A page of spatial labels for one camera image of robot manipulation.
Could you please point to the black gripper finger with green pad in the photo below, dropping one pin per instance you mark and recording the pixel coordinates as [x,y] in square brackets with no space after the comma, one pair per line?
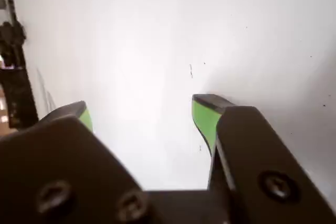
[52,169]
[262,155]

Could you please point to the black table edge trim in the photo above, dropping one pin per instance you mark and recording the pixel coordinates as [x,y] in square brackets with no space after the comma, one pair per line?
[15,90]

